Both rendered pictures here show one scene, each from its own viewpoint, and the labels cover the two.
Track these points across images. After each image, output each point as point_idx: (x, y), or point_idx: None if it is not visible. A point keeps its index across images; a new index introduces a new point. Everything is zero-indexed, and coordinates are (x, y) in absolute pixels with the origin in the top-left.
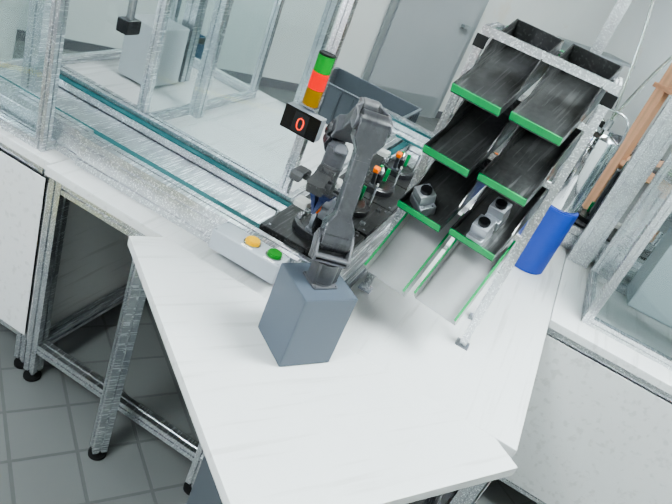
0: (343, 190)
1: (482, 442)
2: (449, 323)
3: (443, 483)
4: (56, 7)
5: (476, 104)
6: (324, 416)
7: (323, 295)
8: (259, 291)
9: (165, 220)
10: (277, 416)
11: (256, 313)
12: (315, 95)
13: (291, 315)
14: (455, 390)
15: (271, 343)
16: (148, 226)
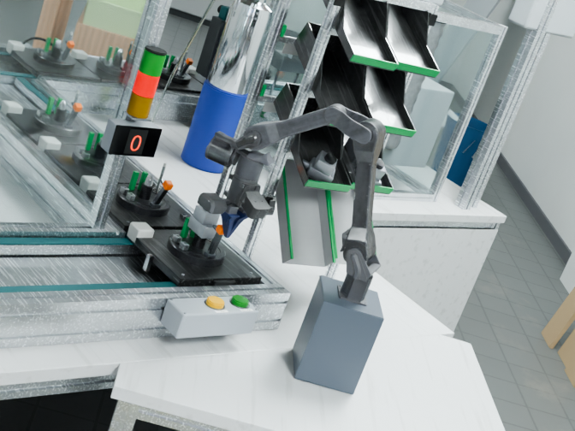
0: (368, 203)
1: (445, 343)
2: (298, 268)
3: (485, 386)
4: None
5: (374, 66)
6: (414, 403)
7: (374, 305)
8: (236, 349)
9: (83, 345)
10: (413, 427)
11: (272, 369)
12: (151, 103)
13: (361, 341)
14: (388, 320)
15: (330, 380)
16: (96, 363)
